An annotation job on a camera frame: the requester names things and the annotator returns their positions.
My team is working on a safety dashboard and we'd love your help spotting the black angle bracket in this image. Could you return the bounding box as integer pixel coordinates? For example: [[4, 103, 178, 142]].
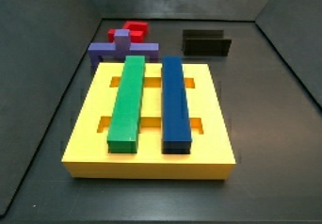
[[183, 29, 231, 56]]

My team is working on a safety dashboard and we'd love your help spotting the purple cross-shaped block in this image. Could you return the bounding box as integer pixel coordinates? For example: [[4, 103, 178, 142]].
[[88, 29, 160, 69]]

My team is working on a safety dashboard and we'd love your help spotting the red interlocking block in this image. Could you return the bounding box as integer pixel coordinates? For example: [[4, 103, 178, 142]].
[[123, 21, 148, 43]]

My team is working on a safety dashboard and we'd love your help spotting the blue long bar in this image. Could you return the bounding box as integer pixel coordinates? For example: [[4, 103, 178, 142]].
[[160, 56, 192, 154]]

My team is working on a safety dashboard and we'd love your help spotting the yellow slotted board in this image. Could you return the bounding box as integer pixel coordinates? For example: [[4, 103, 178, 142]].
[[61, 63, 235, 180]]

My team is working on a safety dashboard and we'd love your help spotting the green long bar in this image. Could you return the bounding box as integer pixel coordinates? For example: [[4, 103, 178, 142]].
[[107, 56, 144, 153]]

